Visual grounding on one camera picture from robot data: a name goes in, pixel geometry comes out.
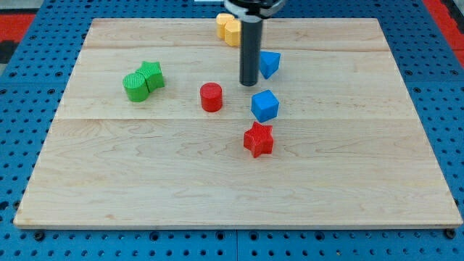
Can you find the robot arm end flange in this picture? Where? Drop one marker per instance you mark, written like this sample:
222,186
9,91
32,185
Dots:
254,10

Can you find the red star block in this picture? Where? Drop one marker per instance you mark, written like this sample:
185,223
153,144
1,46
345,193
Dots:
258,139

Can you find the blue cube block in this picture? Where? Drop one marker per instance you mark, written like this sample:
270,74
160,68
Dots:
264,106

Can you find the red cylinder block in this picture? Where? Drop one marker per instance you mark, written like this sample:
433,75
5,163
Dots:
211,95

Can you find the wooden board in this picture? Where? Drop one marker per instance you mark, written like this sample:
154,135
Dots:
349,149

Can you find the blue triangle block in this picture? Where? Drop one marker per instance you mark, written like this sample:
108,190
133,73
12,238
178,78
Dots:
269,63

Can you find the green star block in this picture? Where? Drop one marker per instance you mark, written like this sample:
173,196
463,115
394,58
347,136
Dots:
152,73

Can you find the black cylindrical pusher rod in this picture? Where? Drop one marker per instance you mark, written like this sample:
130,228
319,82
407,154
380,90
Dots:
251,37

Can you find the yellow hexagon block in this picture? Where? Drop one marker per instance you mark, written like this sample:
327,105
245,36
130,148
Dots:
232,33

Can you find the green cylinder block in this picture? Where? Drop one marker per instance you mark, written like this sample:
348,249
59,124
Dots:
135,87

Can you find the yellow rounded block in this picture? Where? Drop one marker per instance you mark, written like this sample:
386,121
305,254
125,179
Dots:
221,20

